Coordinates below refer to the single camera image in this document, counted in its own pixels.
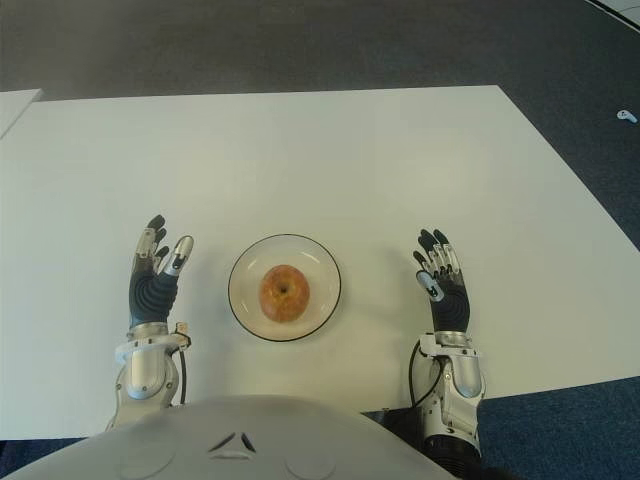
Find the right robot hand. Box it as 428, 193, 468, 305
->
412, 228, 471, 334

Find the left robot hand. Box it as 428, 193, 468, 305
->
128, 214, 195, 329

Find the red yellow apple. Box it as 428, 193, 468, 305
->
258, 264, 311, 323

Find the white plate with black rim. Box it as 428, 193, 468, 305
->
228, 233, 344, 343

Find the grey robot torso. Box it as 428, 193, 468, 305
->
0, 394, 446, 480

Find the neighbouring white table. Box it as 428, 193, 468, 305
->
0, 88, 44, 140

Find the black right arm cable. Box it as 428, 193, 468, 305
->
408, 344, 441, 406

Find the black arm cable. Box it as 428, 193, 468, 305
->
408, 344, 441, 406
175, 349, 191, 405

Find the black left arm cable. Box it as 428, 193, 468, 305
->
175, 349, 191, 405

